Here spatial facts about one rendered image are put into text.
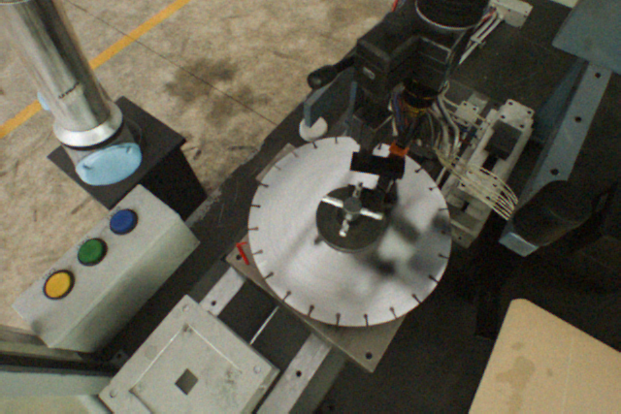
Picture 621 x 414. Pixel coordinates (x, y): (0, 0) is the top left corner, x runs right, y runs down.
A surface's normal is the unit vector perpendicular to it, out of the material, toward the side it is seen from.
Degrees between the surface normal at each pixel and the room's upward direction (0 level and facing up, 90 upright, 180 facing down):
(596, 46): 90
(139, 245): 0
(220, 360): 0
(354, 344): 0
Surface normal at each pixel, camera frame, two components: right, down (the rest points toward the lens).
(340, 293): -0.01, -0.50
